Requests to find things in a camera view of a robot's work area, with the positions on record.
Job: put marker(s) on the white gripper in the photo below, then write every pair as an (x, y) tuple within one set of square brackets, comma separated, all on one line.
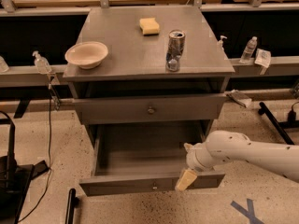
[(192, 158)]

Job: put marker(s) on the grey drawer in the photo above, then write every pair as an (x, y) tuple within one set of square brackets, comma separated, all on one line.
[(149, 108), (139, 157)]

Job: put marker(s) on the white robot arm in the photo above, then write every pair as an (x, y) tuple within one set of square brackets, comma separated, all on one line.
[(221, 147)]

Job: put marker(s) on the grey top drawer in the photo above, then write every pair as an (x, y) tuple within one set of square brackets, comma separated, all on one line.
[(149, 108)]

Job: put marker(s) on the grey drawer cabinet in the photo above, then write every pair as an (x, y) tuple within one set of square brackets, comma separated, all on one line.
[(136, 63)]

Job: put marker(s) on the folded cloth on ledge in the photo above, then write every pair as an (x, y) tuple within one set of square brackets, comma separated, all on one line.
[(239, 97)]

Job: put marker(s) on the black stand leg right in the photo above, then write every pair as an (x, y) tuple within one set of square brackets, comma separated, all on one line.
[(291, 122)]

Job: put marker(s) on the right hand sanitizer bottle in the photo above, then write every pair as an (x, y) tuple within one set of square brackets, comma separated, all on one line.
[(221, 41)]

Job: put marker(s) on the hand sanitizer bottle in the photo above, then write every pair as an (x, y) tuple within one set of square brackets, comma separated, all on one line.
[(41, 63), (221, 41)]

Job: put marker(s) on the black bar bottom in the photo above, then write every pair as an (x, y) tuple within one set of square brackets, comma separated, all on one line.
[(72, 203)]

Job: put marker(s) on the silver drink can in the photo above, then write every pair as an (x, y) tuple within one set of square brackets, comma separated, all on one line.
[(175, 49)]

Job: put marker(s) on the white paper packet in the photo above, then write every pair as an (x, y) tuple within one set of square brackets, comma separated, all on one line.
[(263, 58)]

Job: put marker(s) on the clear water bottle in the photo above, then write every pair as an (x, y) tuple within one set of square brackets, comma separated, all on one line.
[(248, 50)]

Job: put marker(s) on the yellow sponge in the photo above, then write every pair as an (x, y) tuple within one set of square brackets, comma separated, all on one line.
[(149, 26)]

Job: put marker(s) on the beige bowl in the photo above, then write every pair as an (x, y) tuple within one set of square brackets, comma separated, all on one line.
[(87, 55)]

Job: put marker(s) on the black stand base left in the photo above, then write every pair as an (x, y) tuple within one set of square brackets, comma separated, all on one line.
[(14, 179)]

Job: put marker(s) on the left hand sanitizer bottle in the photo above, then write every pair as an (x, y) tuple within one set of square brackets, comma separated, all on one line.
[(41, 63)]

